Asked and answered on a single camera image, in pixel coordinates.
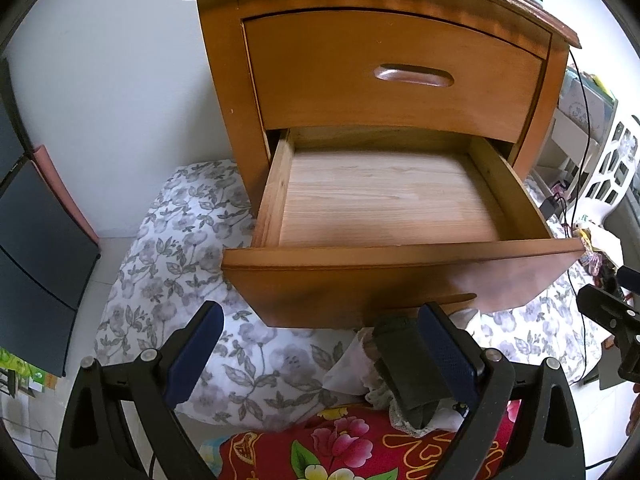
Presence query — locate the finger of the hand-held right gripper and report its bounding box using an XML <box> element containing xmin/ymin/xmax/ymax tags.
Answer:
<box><xmin>616</xmin><ymin>265</ymin><xmax>640</xmax><ymax>293</ymax></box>
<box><xmin>575</xmin><ymin>284</ymin><xmax>640</xmax><ymax>334</ymax></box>

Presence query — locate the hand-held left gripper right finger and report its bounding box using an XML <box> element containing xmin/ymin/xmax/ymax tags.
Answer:
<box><xmin>417</xmin><ymin>302</ymin><xmax>586</xmax><ymax>480</ymax></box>

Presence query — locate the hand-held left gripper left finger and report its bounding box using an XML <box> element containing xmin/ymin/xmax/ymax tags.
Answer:
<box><xmin>56</xmin><ymin>301</ymin><xmax>226</xmax><ymax>480</ymax></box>

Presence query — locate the dark grey sock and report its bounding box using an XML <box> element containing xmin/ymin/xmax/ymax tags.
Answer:
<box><xmin>372</xmin><ymin>314</ymin><xmax>444</xmax><ymax>432</ymax></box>

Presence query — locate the green lace underwear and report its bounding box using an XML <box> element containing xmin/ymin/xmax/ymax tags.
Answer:
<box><xmin>365</xmin><ymin>380</ymin><xmax>463</xmax><ymax>437</ymax></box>

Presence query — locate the white cloth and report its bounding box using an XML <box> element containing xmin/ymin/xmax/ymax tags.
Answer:
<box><xmin>322</xmin><ymin>332</ymin><xmax>382</xmax><ymax>397</ymax></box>

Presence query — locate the wooden nightstand deep drawer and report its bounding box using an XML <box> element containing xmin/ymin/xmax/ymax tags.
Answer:
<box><xmin>221</xmin><ymin>127</ymin><xmax>588</xmax><ymax>331</ymax></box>

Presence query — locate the black garment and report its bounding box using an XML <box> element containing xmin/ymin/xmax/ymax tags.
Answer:
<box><xmin>594</xmin><ymin>259</ymin><xmax>624</xmax><ymax>294</ymax></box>

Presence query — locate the grey floral quilt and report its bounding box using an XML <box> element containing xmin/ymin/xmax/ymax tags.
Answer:
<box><xmin>95</xmin><ymin>160</ymin><xmax>609</xmax><ymax>432</ymax></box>

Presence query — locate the black power adapter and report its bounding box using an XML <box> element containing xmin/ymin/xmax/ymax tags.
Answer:
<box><xmin>542</xmin><ymin>195</ymin><xmax>569</xmax><ymax>219</ymax></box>

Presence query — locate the white cutout desk organizer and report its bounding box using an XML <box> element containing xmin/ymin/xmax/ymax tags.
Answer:
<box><xmin>532</xmin><ymin>67</ymin><xmax>640</xmax><ymax>207</ymax></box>

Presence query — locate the red floral blanket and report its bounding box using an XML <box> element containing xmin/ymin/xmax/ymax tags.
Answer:
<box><xmin>217</xmin><ymin>402</ymin><xmax>522</xmax><ymax>480</ymax></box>

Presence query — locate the green packet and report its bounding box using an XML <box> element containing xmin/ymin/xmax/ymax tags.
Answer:
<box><xmin>0</xmin><ymin>347</ymin><xmax>59</xmax><ymax>397</ymax></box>

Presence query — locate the dark blue cabinet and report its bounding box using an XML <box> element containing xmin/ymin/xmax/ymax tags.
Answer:
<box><xmin>0</xmin><ymin>60</ymin><xmax>103</xmax><ymax>379</ymax></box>

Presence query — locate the pink board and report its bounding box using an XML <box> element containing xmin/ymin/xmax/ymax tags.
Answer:
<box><xmin>30</xmin><ymin>146</ymin><xmax>103</xmax><ymax>247</ymax></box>

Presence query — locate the wooden nightstand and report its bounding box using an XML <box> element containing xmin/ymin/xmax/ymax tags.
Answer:
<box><xmin>182</xmin><ymin>0</ymin><xmax>584</xmax><ymax>249</ymax></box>

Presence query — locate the wooden nightstand shallow drawer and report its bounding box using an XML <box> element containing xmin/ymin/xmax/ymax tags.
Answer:
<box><xmin>241</xmin><ymin>8</ymin><xmax>554</xmax><ymax>144</ymax></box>

